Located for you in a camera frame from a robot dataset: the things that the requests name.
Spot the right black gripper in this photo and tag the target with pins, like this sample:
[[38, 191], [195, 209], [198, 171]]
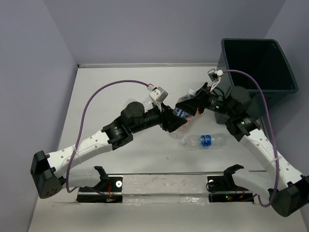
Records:
[[200, 101]]

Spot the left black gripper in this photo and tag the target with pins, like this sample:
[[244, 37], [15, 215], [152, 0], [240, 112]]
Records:
[[169, 120]]

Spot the red blue label water bottle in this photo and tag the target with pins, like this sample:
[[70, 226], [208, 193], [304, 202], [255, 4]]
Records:
[[182, 130]]

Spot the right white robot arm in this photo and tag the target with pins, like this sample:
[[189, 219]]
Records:
[[286, 188]]

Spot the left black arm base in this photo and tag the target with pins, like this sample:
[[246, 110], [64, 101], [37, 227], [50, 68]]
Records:
[[107, 190]]

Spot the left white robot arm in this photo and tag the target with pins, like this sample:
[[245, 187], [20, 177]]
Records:
[[54, 171]]

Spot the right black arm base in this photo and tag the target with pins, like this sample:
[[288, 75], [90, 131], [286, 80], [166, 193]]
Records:
[[222, 188]]

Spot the dark green plastic bin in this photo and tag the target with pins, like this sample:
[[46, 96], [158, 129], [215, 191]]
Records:
[[262, 59]]

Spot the clear crumpled long bottle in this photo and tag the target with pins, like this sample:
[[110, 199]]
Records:
[[148, 104]]

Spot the clear bottle orange label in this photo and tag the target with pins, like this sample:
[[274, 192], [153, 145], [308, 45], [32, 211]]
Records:
[[130, 101]]

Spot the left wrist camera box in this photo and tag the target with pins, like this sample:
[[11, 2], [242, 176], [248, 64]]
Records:
[[158, 95]]

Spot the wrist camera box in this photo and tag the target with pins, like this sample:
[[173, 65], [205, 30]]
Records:
[[215, 76], [158, 95]]

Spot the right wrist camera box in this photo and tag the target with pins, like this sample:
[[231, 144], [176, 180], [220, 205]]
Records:
[[215, 76]]

